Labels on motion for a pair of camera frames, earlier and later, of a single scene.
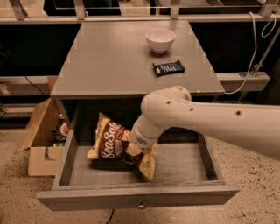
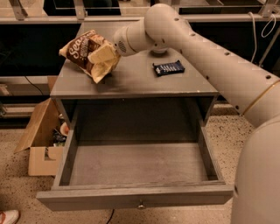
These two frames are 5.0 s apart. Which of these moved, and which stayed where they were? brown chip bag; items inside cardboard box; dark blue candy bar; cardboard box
Moved: brown chip bag
Stayed: dark blue candy bar; items inside cardboard box; cardboard box
